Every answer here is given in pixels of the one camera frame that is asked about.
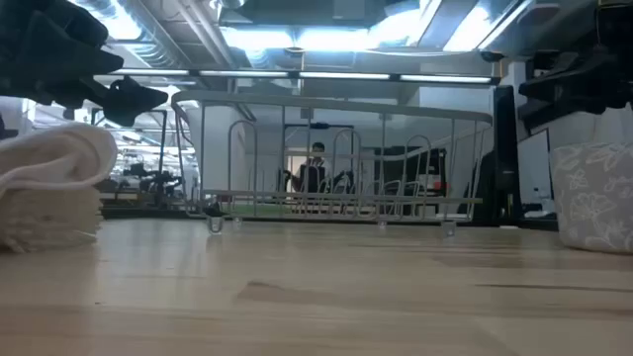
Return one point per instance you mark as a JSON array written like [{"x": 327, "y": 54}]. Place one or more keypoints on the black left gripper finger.
[{"x": 131, "y": 101}]

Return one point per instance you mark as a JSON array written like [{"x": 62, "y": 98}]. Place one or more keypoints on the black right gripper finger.
[{"x": 559, "y": 114}]

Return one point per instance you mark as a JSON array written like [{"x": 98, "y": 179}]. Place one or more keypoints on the white board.
[{"x": 534, "y": 168}]

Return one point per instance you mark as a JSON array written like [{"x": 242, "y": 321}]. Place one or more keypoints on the black computer monitor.
[{"x": 505, "y": 158}]

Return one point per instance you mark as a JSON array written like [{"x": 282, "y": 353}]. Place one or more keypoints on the black background robot station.
[{"x": 158, "y": 183}]

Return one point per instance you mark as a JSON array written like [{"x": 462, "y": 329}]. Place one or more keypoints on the translucent plastic cutlery holder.
[{"x": 217, "y": 148}]

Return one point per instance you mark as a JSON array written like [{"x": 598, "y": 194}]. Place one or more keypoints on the white striped dish towel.
[{"x": 49, "y": 198}]

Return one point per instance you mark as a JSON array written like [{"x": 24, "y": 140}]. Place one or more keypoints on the person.
[{"x": 317, "y": 158}]

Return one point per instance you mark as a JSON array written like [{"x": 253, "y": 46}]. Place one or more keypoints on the LED tube light bar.
[{"x": 346, "y": 75}]

